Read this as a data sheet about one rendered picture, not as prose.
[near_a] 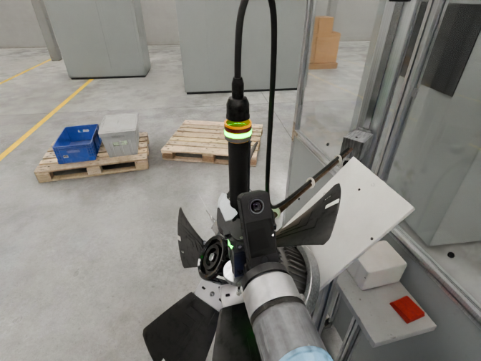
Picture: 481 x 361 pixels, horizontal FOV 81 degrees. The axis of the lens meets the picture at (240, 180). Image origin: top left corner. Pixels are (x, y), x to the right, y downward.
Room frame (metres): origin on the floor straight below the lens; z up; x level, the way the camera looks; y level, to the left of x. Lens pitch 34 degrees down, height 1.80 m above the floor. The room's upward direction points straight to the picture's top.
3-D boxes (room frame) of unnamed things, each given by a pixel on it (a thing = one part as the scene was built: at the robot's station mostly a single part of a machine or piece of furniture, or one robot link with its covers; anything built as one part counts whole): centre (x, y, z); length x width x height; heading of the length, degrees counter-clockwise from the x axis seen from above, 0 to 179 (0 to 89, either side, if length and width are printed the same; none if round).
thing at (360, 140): (0.89, -0.41, 1.35); 0.10 x 0.07 x 0.09; 139
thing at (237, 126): (0.42, 0.00, 1.61); 0.04 x 0.04 x 0.03
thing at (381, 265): (0.74, -0.51, 0.92); 0.17 x 0.16 x 0.11; 104
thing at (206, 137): (3.55, 0.33, 0.07); 1.20 x 1.00 x 0.15; 82
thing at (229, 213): (0.41, 0.03, 1.44); 0.09 x 0.03 x 0.06; 24
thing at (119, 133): (3.24, 1.47, 0.31); 0.60 x 0.42 x 0.33; 15
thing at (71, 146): (3.11, 1.96, 0.25); 0.60 x 0.41 x 0.22; 15
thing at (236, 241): (0.31, -0.02, 1.44); 0.12 x 0.08 x 0.09; 14
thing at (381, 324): (0.66, -0.50, 0.85); 0.36 x 0.24 x 0.03; 14
